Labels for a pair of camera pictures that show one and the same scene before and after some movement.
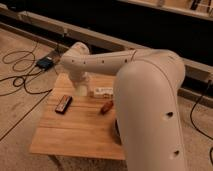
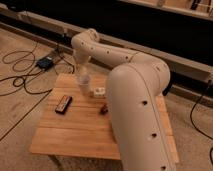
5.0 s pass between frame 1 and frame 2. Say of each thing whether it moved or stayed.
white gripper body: moved
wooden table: stayed
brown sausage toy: stayed
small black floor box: stayed
